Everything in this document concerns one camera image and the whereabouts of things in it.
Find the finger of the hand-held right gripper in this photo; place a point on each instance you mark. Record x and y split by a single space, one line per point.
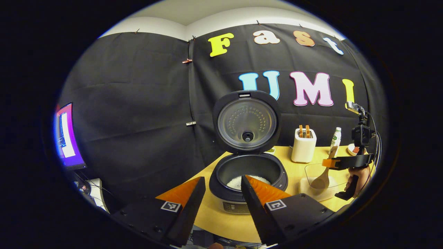
356 161

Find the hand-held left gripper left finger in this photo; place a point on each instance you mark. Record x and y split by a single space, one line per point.
187 214

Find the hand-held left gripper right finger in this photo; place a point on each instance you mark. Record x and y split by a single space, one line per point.
256 211

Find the wooden spoon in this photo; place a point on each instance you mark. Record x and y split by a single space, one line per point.
320 181

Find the dark grey rice cooker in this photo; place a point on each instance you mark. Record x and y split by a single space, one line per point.
247 121

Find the clear plastic rice container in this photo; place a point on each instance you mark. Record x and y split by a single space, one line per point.
308 173

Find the white round plate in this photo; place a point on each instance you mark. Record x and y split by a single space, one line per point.
350 150

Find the white drink bottle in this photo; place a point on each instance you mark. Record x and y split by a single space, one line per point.
335 138

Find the white toaster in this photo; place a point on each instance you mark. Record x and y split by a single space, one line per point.
303 150

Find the black backdrop cloth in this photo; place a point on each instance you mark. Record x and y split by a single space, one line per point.
138 103

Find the computer monitor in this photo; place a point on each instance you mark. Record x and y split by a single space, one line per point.
69 138

